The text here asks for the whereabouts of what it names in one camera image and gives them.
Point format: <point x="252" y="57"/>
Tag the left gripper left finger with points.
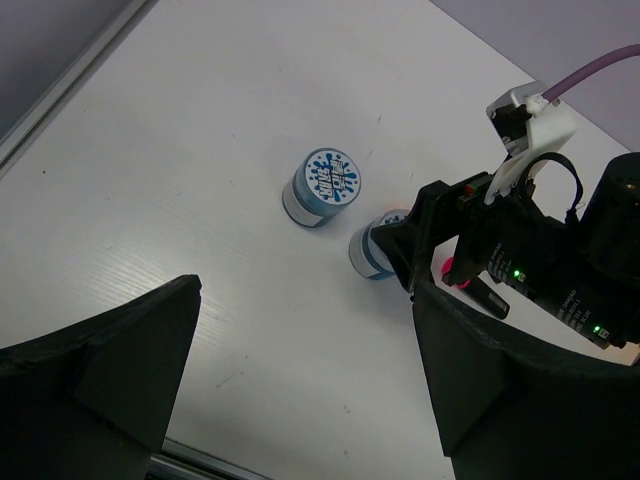
<point x="93" y="400"/>

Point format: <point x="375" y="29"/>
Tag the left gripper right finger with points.
<point x="511" y="406"/>

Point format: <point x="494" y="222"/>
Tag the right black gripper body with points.
<point x="512" y="239"/>

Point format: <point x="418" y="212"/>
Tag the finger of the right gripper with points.
<point x="409" y="246"/>

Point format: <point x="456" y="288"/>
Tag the blue paint jar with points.
<point x="324" y="185"/>
<point x="365" y="256"/>

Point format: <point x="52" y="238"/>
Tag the pink highlighter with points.
<point x="474" y="288"/>

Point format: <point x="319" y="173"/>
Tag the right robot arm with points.
<point x="583" y="270"/>

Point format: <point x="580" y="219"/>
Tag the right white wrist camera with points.
<point x="528" y="126"/>

